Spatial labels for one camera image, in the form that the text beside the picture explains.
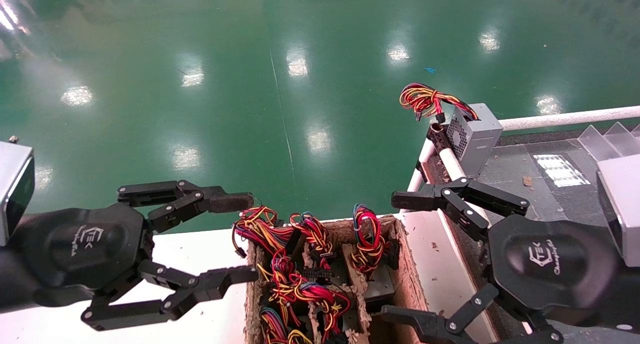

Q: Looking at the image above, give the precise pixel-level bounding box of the long white frame pipe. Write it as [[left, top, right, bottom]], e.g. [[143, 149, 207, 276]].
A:
[[439, 148, 492, 225]]

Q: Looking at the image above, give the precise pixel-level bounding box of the clear acrylic divider rack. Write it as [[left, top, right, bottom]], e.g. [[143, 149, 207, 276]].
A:
[[577, 122, 640, 160]]

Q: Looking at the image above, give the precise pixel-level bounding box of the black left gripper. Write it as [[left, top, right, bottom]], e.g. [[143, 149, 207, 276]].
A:
[[9, 180, 259, 331]]

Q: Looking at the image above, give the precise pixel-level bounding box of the short white frame pipe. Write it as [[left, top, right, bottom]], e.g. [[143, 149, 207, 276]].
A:
[[400, 140, 437, 213]]

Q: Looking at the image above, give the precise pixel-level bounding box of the black pipe corner connector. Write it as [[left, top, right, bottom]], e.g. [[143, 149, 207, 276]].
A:
[[426, 123, 452, 155]]

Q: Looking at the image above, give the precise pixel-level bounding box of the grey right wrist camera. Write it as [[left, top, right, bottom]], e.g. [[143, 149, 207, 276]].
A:
[[596, 154, 640, 268]]

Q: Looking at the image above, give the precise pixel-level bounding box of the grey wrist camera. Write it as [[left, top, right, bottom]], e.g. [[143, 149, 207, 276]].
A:
[[596, 154, 640, 268], [0, 141, 36, 247]]

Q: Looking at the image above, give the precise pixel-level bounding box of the brown pulp cardboard box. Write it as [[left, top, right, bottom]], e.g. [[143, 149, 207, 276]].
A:
[[244, 215, 432, 344]]

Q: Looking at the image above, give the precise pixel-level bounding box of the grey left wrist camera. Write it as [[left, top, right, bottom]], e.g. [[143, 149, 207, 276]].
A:
[[0, 141, 36, 247]]

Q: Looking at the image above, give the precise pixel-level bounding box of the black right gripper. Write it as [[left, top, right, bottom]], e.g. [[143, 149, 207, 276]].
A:
[[381, 177, 621, 344]]

